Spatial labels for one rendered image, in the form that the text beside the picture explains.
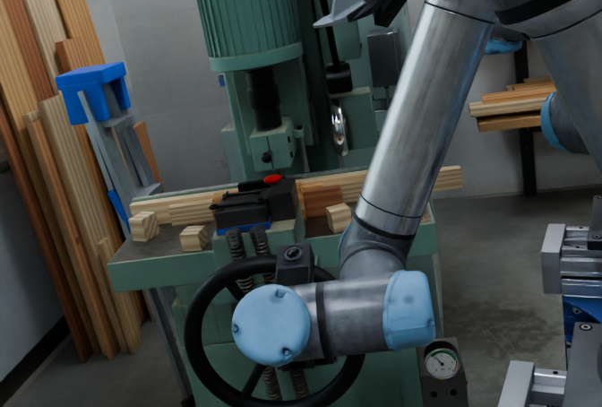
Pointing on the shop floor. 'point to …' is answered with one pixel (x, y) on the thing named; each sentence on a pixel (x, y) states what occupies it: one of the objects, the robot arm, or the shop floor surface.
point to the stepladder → (98, 118)
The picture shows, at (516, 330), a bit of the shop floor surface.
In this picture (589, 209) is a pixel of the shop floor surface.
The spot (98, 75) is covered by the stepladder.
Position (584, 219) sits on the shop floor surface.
